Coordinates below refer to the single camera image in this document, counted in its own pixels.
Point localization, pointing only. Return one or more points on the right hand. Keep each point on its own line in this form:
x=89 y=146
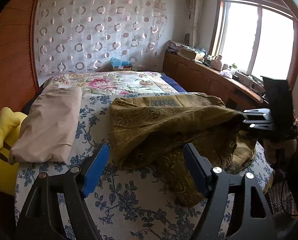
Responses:
x=277 y=153

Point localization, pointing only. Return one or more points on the pink bottle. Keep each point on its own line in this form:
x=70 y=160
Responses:
x=217 y=63

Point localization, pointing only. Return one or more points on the olive gold patterned garment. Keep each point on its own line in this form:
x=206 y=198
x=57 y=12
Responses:
x=151 y=131

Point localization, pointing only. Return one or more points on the blue floral bed sheet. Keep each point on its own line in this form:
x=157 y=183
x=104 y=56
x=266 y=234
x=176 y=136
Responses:
x=125 y=204

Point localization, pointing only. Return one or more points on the white circle-pattern curtain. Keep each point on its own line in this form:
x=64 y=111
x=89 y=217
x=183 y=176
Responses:
x=76 y=36

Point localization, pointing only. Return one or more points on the beige folded pillow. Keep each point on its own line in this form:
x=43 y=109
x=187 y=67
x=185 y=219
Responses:
x=48 y=132

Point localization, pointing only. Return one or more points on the cardboard box on shelf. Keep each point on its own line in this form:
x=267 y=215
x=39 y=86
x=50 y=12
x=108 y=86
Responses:
x=191 y=54

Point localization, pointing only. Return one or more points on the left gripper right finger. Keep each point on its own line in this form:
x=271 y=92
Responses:
x=250 y=218

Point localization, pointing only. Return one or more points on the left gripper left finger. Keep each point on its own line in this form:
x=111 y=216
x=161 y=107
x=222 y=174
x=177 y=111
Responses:
x=40 y=216

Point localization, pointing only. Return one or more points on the window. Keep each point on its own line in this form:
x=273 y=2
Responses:
x=220 y=27

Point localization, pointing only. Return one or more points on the yellow plush toy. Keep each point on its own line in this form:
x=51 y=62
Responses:
x=10 y=124

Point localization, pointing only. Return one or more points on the blue tissue box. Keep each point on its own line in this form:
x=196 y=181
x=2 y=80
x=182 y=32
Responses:
x=118 y=65

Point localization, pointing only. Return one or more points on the floral quilt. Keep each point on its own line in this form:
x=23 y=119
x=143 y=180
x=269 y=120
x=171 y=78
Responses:
x=115 y=83

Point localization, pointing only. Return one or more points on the wooden wardrobe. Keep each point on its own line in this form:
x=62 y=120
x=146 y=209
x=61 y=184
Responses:
x=18 y=77

